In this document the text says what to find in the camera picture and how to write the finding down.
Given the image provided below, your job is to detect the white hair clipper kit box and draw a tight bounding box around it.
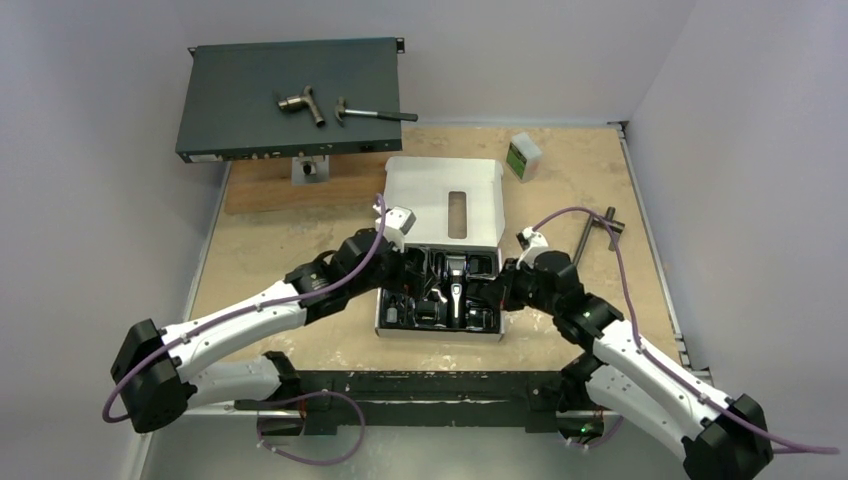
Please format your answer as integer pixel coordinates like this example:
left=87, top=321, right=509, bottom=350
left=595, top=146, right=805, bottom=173
left=375, top=156, right=505, bottom=342

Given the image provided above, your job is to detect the small black comb guard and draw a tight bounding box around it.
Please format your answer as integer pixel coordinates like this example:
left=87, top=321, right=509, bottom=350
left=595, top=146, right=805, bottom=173
left=414, top=300, right=442, bottom=327

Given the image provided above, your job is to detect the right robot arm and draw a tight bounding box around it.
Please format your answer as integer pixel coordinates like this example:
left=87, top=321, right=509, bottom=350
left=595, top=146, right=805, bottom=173
left=472, top=251, right=774, bottom=479

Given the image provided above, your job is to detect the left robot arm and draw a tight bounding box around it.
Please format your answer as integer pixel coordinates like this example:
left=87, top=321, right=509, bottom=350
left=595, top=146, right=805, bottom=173
left=102, top=227, right=416, bottom=433

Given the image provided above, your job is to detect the black silver hair clipper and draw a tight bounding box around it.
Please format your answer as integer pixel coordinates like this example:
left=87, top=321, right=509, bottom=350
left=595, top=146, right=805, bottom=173
left=445, top=255, right=467, bottom=329

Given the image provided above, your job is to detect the small oil bottle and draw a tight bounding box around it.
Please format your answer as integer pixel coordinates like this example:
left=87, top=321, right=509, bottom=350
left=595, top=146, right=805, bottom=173
left=386, top=301, right=398, bottom=325

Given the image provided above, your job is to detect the black plastic insert tray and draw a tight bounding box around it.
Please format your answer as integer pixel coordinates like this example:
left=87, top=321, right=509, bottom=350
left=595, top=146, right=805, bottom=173
left=375, top=246, right=504, bottom=339

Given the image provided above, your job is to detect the metal clamp tool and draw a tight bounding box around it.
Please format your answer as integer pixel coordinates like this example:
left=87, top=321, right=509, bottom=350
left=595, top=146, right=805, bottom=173
left=572, top=206, right=626, bottom=266

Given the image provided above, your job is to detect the wooden board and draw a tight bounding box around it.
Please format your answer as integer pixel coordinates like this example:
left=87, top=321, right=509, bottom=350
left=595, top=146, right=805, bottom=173
left=224, top=153, right=391, bottom=215

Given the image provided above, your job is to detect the white foam block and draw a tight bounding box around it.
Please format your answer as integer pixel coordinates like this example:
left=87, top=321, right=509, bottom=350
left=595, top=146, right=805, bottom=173
left=505, top=132, right=543, bottom=183

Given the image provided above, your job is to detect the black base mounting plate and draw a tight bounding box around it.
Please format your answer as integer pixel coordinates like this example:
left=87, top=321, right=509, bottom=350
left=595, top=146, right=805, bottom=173
left=234, top=370, right=616, bottom=442

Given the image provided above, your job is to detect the small claw hammer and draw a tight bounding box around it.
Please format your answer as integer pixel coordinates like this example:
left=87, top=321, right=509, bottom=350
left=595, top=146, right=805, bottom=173
left=335, top=97, right=419, bottom=125

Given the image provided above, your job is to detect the metal pipe tee fitting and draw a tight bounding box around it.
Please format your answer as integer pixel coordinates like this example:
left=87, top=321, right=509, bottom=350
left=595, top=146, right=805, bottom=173
left=275, top=85, right=326, bottom=128

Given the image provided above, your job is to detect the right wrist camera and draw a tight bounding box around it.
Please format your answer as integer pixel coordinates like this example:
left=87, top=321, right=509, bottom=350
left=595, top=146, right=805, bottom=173
left=516, top=226, right=550, bottom=267

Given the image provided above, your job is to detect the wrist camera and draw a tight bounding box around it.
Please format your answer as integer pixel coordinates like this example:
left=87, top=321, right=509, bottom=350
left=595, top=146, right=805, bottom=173
left=516, top=226, right=550, bottom=267
left=373, top=204, right=416, bottom=253

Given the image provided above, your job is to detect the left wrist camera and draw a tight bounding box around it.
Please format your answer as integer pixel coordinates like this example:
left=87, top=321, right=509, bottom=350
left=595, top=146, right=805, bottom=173
left=373, top=204, right=416, bottom=253

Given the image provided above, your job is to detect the small metal bracket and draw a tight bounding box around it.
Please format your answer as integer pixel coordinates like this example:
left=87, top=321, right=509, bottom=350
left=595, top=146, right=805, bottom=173
left=291, top=155, right=330, bottom=185

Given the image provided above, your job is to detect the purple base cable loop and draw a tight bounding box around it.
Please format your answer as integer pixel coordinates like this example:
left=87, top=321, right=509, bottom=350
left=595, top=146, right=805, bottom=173
left=256, top=388, right=367, bottom=466

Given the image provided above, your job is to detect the dark rack-mount equipment case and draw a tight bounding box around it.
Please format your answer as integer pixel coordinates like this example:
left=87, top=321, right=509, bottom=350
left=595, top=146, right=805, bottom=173
left=175, top=37, right=405, bottom=163

